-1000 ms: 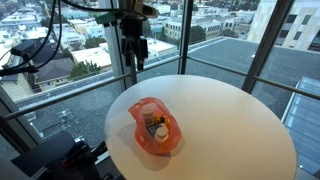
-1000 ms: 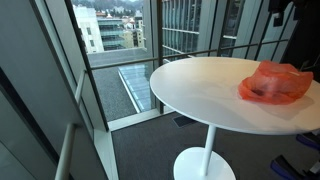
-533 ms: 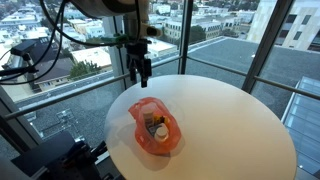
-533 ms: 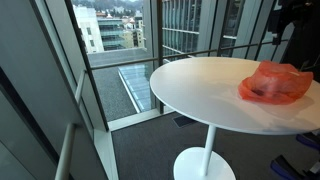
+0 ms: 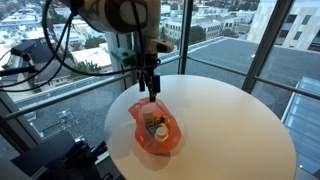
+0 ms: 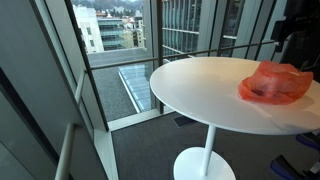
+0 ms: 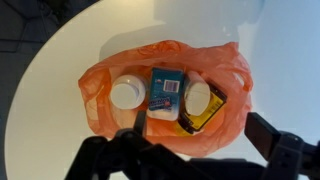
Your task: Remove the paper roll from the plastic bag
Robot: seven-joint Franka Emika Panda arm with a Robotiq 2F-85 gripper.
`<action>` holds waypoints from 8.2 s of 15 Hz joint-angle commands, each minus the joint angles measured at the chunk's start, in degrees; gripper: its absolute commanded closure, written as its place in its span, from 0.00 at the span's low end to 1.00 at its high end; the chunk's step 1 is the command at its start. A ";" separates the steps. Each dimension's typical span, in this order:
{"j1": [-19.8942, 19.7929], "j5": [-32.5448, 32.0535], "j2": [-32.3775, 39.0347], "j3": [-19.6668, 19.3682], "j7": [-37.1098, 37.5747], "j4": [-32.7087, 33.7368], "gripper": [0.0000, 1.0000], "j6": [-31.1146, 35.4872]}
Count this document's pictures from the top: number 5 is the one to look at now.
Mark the white bottle with blue label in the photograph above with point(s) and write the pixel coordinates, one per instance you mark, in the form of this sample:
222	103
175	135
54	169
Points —
161	133

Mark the orange plastic bag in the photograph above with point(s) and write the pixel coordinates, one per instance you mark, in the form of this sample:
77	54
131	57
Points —
146	143

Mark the dark slanted window mullion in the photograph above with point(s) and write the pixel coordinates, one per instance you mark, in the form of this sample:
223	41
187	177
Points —
266	43

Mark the black camera on stand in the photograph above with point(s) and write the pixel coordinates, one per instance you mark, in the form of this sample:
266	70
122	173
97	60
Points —
23	48

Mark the black equipment base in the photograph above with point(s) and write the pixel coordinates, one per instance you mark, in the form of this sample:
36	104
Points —
56	156

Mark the grey metal window railing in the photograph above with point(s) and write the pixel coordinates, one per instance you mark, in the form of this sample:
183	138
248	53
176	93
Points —
66	96

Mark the yellow and black packet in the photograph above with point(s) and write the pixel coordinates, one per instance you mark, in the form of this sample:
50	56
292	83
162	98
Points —
164	120

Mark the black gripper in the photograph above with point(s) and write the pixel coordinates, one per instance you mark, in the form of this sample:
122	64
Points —
150	66

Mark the green plastic mount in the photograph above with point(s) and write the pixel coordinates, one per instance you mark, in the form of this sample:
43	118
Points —
123	56

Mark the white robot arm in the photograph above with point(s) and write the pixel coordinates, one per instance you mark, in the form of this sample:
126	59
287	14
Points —
110	13

